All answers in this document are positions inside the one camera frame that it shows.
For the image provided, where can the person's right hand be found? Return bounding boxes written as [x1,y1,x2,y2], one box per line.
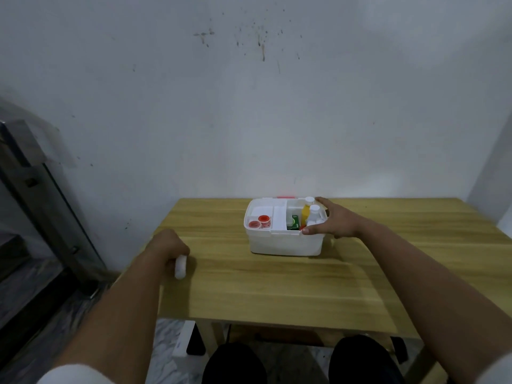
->
[301,197,368,240]

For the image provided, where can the person's left forearm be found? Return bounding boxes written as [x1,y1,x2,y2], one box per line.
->
[47,249,177,384]

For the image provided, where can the person's left leg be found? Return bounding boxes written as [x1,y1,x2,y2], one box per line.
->
[202,342,268,384]

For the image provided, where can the white left sleeve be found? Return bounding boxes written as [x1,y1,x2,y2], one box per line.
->
[35,364,117,384]

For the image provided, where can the person's leg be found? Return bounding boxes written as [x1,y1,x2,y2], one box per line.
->
[328,335,405,384]
[202,342,268,384]

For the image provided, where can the white sleeve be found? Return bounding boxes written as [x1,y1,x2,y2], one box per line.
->
[35,364,117,384]
[447,351,512,384]

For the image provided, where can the white power strip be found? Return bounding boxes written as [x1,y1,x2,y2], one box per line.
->
[173,321,197,358]

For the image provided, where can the orange bottle with white cap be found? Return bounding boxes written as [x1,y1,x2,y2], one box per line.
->
[301,197,316,227]

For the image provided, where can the white plastic storage box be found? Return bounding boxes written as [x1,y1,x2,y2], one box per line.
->
[243,197,329,257]

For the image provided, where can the person's left hand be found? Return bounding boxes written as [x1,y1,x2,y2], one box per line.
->
[146,229,191,270]

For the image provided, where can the glass door with metal frame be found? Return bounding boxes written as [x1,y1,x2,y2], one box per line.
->
[0,98,108,356]

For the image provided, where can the person's right forearm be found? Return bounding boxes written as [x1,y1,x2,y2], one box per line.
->
[356,218,512,381]

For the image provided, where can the white right sleeve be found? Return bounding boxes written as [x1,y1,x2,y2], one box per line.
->
[447,351,512,384]

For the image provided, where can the wooden table leg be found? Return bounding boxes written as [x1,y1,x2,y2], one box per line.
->
[197,321,225,356]

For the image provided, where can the white inner tray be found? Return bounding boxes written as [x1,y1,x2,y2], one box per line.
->
[246,205,287,231]

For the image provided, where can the person's right leg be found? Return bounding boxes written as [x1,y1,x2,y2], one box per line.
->
[328,335,405,384]

